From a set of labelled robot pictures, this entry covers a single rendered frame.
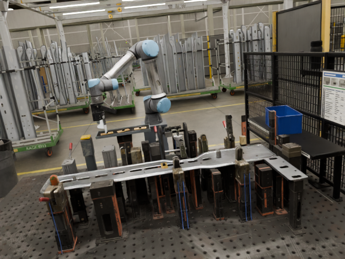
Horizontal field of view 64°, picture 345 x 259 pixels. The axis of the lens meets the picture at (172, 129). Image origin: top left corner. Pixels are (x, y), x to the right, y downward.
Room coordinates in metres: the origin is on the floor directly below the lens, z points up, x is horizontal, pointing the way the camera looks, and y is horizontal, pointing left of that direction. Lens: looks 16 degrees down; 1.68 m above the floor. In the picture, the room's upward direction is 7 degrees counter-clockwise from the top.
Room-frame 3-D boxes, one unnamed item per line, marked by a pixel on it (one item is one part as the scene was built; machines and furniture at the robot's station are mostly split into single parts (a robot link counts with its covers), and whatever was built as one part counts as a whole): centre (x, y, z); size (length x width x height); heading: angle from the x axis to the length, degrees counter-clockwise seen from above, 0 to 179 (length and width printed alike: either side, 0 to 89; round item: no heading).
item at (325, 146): (1.84, -0.80, 1.02); 0.90 x 0.22 x 0.03; 6
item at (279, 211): (1.41, -0.56, 0.84); 0.11 x 0.06 x 0.29; 6
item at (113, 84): (1.90, 0.40, 1.48); 0.11 x 0.11 x 0.08; 35
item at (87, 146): (1.83, 0.60, 0.92); 0.08 x 0.08 x 0.44; 6
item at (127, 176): (1.54, 0.09, 1.00); 1.38 x 0.22 x 0.02; 96
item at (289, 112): (1.91, -0.79, 1.10); 0.30 x 0.17 x 0.13; 176
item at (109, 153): (1.68, 0.42, 0.90); 0.13 x 0.10 x 0.41; 6
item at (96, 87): (1.83, 0.47, 1.48); 0.09 x 0.08 x 0.11; 125
